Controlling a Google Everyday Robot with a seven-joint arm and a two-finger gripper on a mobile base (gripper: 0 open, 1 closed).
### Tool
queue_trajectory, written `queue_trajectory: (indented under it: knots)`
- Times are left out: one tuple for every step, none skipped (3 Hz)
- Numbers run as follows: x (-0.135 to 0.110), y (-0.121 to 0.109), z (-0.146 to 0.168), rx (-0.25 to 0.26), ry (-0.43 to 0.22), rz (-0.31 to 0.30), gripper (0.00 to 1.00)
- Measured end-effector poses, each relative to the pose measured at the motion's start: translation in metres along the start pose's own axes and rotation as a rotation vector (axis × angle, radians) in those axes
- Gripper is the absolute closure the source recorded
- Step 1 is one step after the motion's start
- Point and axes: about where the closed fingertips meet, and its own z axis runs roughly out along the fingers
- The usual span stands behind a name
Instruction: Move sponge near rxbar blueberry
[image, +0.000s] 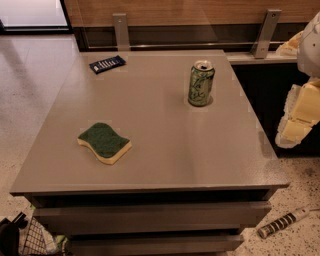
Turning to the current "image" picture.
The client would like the grey drawer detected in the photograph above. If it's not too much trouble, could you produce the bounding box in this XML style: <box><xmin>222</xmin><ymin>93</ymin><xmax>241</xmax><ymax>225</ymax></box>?
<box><xmin>70</xmin><ymin>235</ymin><xmax>243</xmax><ymax>256</ymax></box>
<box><xmin>34</xmin><ymin>201</ymin><xmax>271</xmax><ymax>236</ymax></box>

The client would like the horizontal metal rail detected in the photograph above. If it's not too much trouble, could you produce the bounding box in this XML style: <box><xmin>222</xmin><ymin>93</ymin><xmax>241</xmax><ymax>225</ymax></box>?
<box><xmin>87</xmin><ymin>40</ymin><xmax>291</xmax><ymax>50</ymax></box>

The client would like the right metal bracket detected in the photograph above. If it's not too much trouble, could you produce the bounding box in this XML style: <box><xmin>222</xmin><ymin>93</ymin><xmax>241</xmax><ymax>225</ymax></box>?
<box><xmin>251</xmin><ymin>9</ymin><xmax>281</xmax><ymax>59</ymax></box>

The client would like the wire basket with cloth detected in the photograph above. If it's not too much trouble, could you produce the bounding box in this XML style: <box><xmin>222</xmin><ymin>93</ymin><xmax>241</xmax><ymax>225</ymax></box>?
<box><xmin>19</xmin><ymin>217</ymin><xmax>66</xmax><ymax>256</ymax></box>

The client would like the blue rxbar blueberry wrapper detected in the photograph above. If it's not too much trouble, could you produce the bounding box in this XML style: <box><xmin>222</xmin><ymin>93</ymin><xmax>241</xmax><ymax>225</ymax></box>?
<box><xmin>89</xmin><ymin>55</ymin><xmax>126</xmax><ymax>74</ymax></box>

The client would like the green and yellow sponge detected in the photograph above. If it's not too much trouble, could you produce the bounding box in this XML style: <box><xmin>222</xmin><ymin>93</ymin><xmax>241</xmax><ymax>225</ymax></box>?
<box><xmin>77</xmin><ymin>123</ymin><xmax>132</xmax><ymax>165</ymax></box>

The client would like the green soda can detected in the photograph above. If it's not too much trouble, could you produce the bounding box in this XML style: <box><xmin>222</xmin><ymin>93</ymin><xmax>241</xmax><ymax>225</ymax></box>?
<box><xmin>188</xmin><ymin>60</ymin><xmax>215</xmax><ymax>107</ymax></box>

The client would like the left metal bracket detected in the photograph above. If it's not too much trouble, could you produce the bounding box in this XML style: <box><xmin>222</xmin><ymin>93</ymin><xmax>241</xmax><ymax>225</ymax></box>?
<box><xmin>112</xmin><ymin>13</ymin><xmax>130</xmax><ymax>51</ymax></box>

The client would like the white power strip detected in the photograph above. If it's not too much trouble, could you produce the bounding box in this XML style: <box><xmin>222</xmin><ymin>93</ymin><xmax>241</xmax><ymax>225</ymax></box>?
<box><xmin>257</xmin><ymin>207</ymin><xmax>319</xmax><ymax>239</ymax></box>

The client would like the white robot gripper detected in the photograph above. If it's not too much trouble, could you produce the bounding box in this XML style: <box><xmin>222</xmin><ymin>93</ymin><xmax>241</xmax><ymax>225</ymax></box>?
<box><xmin>275</xmin><ymin>11</ymin><xmax>320</xmax><ymax>149</ymax></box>

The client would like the upper grey drawer front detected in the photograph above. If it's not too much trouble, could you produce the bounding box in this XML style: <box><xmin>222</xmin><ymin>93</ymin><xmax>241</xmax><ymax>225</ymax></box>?
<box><xmin>34</xmin><ymin>201</ymin><xmax>271</xmax><ymax>236</ymax></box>

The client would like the lower grey drawer front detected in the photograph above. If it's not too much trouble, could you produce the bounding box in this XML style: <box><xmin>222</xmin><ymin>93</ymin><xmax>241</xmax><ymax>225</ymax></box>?
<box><xmin>70</xmin><ymin>235</ymin><xmax>243</xmax><ymax>256</ymax></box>

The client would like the metal bracket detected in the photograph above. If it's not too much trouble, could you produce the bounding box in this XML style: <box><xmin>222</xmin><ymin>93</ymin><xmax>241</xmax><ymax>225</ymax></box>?
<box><xmin>112</xmin><ymin>13</ymin><xmax>130</xmax><ymax>51</ymax></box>
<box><xmin>251</xmin><ymin>9</ymin><xmax>281</xmax><ymax>59</ymax></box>

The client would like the black object on floor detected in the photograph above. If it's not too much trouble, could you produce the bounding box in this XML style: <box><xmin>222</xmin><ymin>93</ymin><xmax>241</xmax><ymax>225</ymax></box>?
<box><xmin>0</xmin><ymin>212</ymin><xmax>28</xmax><ymax>256</ymax></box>

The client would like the grey drawer cabinet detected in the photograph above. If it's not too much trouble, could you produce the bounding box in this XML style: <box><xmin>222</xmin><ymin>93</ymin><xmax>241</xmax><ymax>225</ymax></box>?
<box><xmin>11</xmin><ymin>50</ymin><xmax>288</xmax><ymax>243</ymax></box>

